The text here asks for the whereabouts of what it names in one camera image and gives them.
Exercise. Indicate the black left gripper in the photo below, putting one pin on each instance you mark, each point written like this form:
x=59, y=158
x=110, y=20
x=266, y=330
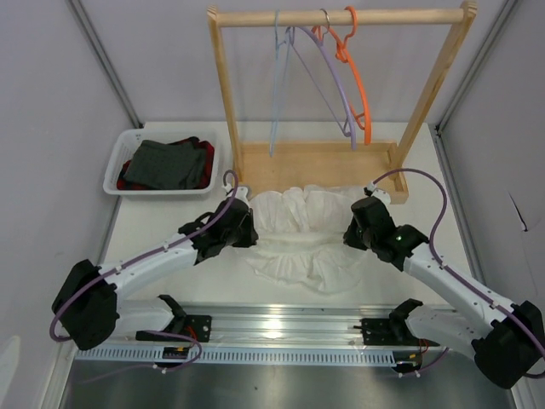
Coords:
x=251, y=236

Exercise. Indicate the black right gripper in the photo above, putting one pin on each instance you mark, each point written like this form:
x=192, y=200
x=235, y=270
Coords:
x=350, y=238

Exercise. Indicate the white ruffled skirt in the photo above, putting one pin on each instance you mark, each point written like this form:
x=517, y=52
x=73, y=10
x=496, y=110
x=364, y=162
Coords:
x=300, y=238

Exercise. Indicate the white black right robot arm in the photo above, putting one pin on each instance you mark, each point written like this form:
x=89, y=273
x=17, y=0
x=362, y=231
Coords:
x=504, y=339

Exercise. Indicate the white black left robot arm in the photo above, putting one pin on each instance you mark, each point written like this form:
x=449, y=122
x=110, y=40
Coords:
x=95, y=302

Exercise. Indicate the orange plastic hanger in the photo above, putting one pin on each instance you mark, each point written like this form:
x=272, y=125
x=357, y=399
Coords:
x=342, y=54

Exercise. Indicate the lilac plastic hanger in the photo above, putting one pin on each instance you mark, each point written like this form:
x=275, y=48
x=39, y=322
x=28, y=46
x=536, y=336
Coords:
x=348, y=126

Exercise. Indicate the wooden clothes rack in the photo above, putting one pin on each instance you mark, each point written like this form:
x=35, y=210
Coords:
x=333, y=163

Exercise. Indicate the red plaid garment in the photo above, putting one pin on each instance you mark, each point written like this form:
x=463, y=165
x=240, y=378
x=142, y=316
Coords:
x=204, y=149

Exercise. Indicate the white plastic basket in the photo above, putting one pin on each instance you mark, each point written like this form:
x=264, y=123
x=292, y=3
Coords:
x=127, y=144

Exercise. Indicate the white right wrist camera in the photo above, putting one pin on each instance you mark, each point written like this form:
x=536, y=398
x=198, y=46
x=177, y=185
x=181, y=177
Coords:
x=373, y=191

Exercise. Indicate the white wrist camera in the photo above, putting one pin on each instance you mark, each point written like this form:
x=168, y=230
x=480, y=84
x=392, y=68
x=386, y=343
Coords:
x=242, y=192
x=373, y=191

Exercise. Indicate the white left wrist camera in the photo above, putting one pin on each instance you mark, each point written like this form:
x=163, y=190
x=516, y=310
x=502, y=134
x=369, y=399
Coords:
x=242, y=192

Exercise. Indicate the aluminium mounting rail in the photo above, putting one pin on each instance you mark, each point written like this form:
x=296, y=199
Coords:
x=287, y=326

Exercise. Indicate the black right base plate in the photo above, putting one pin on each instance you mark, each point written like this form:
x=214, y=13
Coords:
x=385, y=332

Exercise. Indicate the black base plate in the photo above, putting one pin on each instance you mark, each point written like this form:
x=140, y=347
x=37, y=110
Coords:
x=197, y=327
x=385, y=332

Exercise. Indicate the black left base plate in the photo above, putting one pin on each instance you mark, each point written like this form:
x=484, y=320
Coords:
x=197, y=327

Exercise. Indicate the white slotted cable duct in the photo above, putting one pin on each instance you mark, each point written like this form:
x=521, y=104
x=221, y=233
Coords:
x=250, y=356

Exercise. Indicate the light blue wire hanger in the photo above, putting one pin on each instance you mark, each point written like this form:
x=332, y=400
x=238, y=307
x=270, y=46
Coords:
x=282, y=50

